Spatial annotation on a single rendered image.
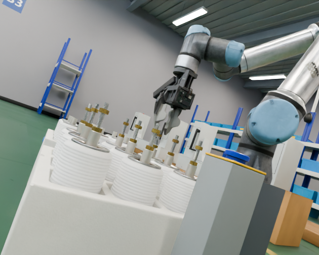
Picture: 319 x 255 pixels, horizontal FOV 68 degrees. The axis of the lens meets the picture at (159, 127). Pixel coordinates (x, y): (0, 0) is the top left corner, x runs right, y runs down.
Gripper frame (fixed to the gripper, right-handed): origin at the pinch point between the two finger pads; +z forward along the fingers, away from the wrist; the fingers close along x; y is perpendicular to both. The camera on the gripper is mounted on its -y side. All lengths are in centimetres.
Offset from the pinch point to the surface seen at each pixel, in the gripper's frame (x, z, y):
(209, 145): 201, -17, -189
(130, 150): -13.3, 8.8, 12.0
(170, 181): -7.5, 11.7, 24.3
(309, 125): 432, -130, -188
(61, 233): -27.9, 23.4, 28.8
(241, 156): -10.0, 2.2, 42.4
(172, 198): -6.9, 14.8, 26.3
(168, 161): -1.9, 8.4, 13.3
